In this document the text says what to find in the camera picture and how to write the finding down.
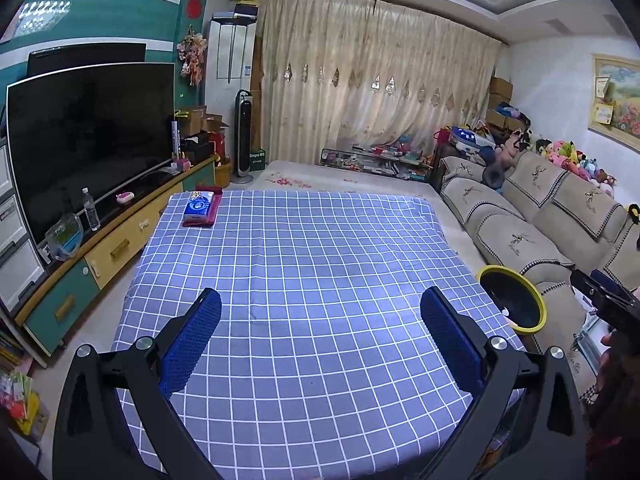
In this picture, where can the large black television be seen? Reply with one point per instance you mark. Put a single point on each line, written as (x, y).
(90, 145)

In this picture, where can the pink oval dish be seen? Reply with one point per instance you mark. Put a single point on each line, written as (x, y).
(125, 197)

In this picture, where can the black storage box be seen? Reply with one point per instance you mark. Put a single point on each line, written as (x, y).
(197, 149)

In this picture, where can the black tower fan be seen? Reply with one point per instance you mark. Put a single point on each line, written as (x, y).
(243, 135)

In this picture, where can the artificial flower wall decoration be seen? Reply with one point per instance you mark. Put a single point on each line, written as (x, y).
(192, 55)

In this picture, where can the clear glass bowl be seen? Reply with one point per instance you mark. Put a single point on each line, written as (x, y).
(65, 235)

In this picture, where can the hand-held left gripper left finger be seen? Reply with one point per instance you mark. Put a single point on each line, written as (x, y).
(192, 345)

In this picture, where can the cluttered glass coffee table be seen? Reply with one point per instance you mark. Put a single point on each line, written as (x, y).
(370, 160)

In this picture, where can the small pink desk box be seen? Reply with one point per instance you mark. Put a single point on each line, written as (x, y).
(182, 164)

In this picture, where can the stack of cardboard boxes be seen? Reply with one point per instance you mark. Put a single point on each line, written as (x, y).
(500, 90)

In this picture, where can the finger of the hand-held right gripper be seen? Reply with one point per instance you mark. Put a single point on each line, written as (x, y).
(597, 276)

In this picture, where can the pile of plush toys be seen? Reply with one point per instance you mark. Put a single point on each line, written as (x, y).
(560, 152)

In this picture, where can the blue star print bag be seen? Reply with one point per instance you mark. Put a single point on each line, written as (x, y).
(467, 140)

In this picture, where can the yellow rimmed black trash bin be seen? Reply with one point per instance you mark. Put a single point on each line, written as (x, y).
(505, 295)

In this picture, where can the dark round cushion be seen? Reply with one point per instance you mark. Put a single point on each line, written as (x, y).
(492, 177)

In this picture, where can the green yellow television cabinet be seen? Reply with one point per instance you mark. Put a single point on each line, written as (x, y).
(125, 240)

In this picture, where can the small black television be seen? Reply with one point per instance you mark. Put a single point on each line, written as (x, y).
(85, 55)

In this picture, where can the yellow basket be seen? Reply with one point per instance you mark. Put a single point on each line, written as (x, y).
(224, 172)

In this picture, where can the open cardboard box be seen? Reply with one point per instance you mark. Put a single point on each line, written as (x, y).
(195, 117)

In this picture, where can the red canister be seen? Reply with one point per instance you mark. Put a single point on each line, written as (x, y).
(217, 145)

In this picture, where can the white shuttlecock tube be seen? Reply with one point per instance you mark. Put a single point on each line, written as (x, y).
(175, 137)

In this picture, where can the beige sofa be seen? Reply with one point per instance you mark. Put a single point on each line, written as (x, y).
(515, 235)

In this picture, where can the white standing air conditioner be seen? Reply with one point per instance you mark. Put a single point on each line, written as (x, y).
(227, 60)

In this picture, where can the beige patterned curtains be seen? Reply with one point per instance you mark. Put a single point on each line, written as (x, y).
(360, 75)

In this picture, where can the red round wall decoration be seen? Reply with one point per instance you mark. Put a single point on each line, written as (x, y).
(194, 6)

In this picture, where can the blue tissue pack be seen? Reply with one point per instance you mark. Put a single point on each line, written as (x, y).
(197, 207)
(216, 210)

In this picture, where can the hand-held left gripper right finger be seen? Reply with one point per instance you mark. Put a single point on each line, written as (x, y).
(450, 340)

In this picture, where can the pink plush bear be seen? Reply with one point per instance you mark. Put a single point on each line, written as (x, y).
(507, 152)

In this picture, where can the clear water bottle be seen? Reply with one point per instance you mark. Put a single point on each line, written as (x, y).
(91, 212)

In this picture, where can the person's right hand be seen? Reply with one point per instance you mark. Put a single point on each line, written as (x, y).
(617, 385)

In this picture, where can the framed wall picture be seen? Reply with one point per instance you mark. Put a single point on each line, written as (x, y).
(625, 105)

